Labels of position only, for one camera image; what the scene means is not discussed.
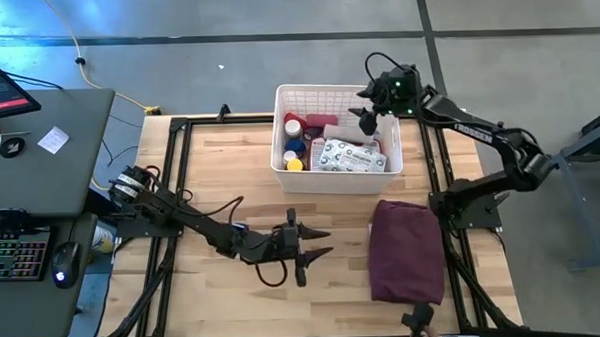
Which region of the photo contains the white blue-printed wipes pack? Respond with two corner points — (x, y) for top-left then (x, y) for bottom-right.
(317, 135), (389, 177)

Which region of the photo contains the white paper note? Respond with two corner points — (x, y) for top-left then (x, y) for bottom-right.
(35, 125), (71, 157)

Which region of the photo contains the pink bandage roll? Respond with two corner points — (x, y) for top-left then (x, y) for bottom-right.
(304, 112), (341, 130)

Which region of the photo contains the folded purple cloth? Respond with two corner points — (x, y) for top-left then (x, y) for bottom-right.
(365, 196), (448, 308)

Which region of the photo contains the black computer mouse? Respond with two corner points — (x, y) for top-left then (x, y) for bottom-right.
(49, 240), (84, 290)

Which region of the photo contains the blue metal cart frame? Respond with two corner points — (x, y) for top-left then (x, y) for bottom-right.
(529, 104), (600, 274)

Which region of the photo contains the yellow power cable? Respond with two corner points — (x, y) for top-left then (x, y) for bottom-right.
(40, 0), (163, 120)

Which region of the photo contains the black monitor cable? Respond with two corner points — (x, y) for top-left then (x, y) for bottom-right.
(4, 70), (64, 94)

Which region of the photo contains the yellow white cup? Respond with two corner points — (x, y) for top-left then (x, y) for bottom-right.
(91, 223), (117, 255)

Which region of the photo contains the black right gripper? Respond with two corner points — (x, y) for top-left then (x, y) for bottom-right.
(346, 62), (424, 138)

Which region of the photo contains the black clamp object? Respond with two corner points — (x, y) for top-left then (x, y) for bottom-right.
(399, 301), (438, 337)

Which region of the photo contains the backlit black keyboard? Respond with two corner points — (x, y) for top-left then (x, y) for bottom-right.
(0, 227), (54, 283)

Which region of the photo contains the white perforated plastic basket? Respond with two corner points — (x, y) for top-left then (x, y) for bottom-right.
(267, 79), (406, 199)

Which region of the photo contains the black aluminium table frame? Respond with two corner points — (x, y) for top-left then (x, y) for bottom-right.
(90, 104), (525, 337)

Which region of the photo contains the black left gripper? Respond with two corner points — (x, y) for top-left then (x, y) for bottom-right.
(273, 205), (336, 289)

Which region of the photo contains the black round disc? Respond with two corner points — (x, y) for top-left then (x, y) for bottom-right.
(0, 136), (28, 160)

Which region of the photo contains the large white-capped pill bottle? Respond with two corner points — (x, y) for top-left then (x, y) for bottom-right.
(283, 118), (304, 141)

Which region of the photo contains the grey desk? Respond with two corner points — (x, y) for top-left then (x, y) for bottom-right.
(0, 87), (121, 221)

